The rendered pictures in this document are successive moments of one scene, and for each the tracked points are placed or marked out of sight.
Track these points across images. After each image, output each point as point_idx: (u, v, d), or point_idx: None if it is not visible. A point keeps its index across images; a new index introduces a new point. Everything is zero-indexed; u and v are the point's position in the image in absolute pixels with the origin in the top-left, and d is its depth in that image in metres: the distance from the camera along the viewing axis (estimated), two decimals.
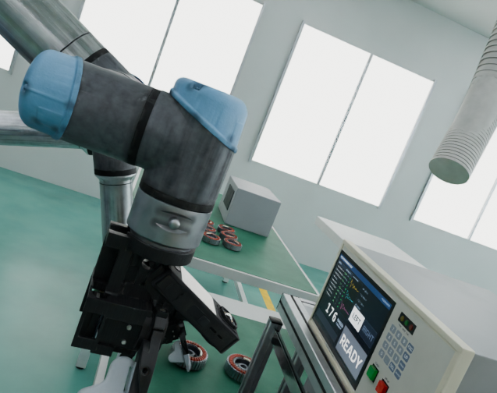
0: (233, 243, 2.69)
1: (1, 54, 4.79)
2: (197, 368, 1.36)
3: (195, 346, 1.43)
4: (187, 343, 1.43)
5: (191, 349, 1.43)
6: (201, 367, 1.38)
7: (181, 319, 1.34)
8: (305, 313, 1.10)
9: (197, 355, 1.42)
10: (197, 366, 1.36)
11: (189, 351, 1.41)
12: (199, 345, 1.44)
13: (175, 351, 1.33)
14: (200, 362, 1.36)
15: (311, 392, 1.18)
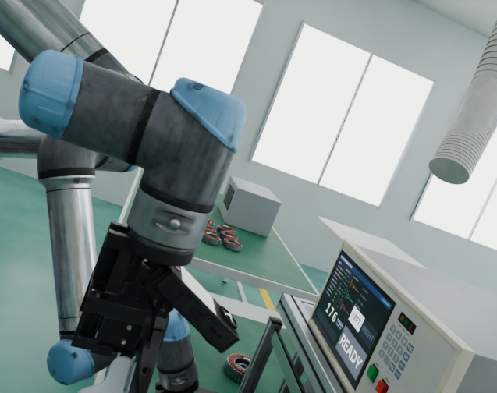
0: (233, 243, 2.69)
1: (1, 54, 4.79)
2: None
3: None
4: None
5: None
6: None
7: None
8: (305, 313, 1.10)
9: None
10: None
11: None
12: None
13: None
14: None
15: (311, 392, 1.18)
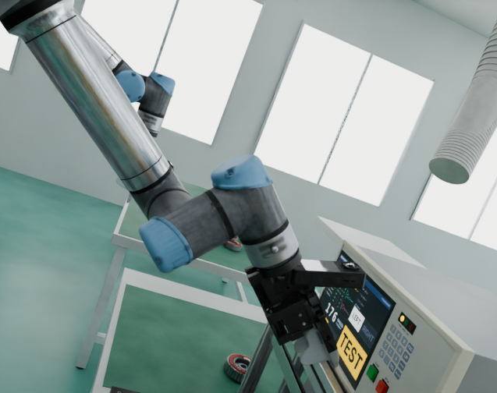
0: (233, 243, 2.69)
1: (1, 54, 4.79)
2: None
3: None
4: None
5: None
6: None
7: None
8: None
9: None
10: None
11: None
12: None
13: None
14: None
15: (311, 392, 1.18)
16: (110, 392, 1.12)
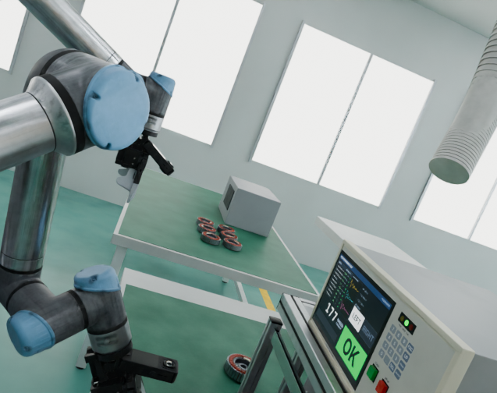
0: (233, 243, 2.69)
1: (1, 54, 4.79)
2: None
3: None
4: None
5: None
6: None
7: (148, 151, 1.30)
8: (305, 313, 1.10)
9: None
10: None
11: None
12: None
13: (127, 176, 1.28)
14: None
15: (311, 392, 1.18)
16: None
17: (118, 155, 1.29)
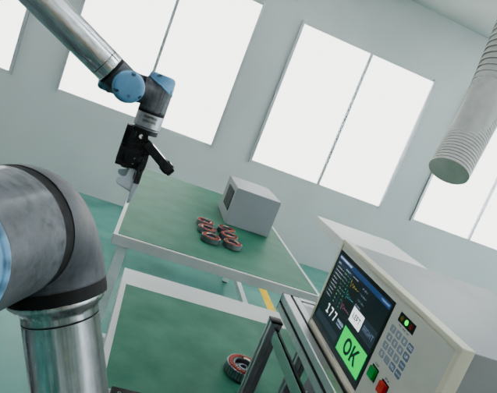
0: (233, 243, 2.69)
1: (1, 54, 4.79)
2: None
3: None
4: None
5: None
6: None
7: (148, 151, 1.30)
8: (305, 313, 1.10)
9: None
10: None
11: None
12: None
13: (127, 176, 1.28)
14: None
15: (311, 392, 1.18)
16: (110, 392, 1.12)
17: (118, 155, 1.29)
